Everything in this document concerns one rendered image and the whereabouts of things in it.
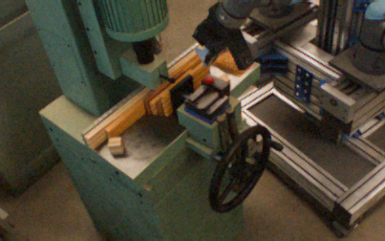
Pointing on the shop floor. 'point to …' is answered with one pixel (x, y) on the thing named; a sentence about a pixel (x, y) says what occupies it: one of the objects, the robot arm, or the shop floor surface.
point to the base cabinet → (113, 230)
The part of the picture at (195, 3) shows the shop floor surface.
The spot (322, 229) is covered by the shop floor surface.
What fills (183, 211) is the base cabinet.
